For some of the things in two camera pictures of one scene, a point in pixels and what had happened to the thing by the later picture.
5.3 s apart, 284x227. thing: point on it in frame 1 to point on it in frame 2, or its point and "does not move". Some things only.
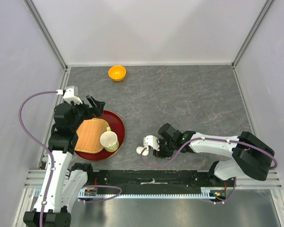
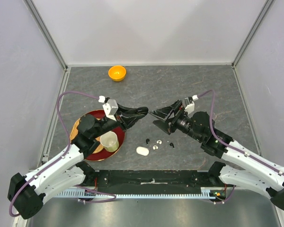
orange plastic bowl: [117, 73] does not move
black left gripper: [90, 113] to [122, 117]
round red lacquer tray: [117, 126] does not move
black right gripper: [161, 153] to [179, 110]
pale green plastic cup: [109, 140] does not move
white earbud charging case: [139, 149] does not move
